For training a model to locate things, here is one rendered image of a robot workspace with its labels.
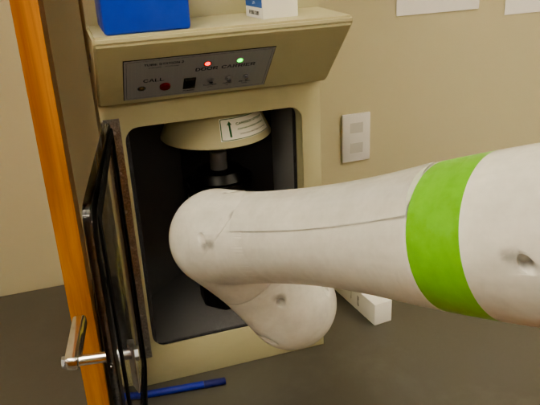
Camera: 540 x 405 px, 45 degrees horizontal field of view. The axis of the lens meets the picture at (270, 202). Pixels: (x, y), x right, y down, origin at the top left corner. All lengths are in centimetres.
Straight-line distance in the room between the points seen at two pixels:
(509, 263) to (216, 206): 34
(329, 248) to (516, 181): 17
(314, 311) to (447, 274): 33
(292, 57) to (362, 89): 64
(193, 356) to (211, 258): 46
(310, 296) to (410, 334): 49
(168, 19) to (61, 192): 25
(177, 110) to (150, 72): 11
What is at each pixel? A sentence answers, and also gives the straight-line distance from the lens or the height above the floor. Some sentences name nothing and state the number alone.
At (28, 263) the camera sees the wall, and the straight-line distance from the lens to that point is 146.
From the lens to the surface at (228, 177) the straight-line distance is 103.
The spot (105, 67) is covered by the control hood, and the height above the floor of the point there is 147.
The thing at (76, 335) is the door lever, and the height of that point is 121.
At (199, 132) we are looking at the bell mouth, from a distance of 97.
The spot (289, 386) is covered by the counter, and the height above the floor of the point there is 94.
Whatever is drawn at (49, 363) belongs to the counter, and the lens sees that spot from 121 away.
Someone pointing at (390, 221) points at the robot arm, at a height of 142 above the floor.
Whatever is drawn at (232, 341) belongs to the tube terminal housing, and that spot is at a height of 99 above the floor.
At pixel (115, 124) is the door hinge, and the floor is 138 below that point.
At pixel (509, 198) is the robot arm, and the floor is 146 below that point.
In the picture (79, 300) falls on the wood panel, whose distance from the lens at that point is 91.
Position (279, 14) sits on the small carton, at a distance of 85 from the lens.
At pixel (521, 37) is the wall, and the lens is 170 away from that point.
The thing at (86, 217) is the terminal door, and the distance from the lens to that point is 61.
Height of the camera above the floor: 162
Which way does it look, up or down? 23 degrees down
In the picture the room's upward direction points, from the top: 3 degrees counter-clockwise
